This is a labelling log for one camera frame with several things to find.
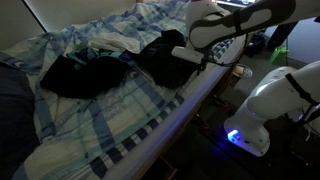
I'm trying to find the white shoe on floor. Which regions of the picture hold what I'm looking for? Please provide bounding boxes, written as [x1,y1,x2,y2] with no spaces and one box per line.
[233,64,253,78]

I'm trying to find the wooden bed frame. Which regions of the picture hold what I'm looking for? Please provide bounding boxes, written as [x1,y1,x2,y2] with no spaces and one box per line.
[133,31,256,180]

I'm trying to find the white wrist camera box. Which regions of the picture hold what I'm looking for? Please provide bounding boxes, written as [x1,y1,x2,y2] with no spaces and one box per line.
[171,46,204,64]

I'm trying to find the dark blue denim pants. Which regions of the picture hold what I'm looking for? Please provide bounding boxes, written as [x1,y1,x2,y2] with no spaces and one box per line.
[133,30,202,90]

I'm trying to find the white cloth garment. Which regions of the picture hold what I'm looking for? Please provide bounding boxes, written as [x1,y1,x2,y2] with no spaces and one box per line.
[88,32,141,53]

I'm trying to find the green container on floor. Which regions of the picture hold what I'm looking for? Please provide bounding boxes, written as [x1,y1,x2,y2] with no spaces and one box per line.
[270,46,288,65]

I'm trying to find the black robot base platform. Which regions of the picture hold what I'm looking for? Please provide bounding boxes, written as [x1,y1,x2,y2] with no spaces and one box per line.
[204,109,320,180]

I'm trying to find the blue checkered bed sheet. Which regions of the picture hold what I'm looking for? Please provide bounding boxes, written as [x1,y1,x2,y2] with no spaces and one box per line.
[0,1,245,180]

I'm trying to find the dark garment on bed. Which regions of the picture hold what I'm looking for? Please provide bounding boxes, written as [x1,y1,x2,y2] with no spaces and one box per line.
[40,56,129,99]

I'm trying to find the teal and navy garment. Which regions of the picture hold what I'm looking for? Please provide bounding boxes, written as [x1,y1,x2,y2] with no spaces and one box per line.
[66,48,134,66]

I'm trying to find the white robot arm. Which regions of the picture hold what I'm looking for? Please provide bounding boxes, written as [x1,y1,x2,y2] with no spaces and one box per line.
[186,0,320,157]

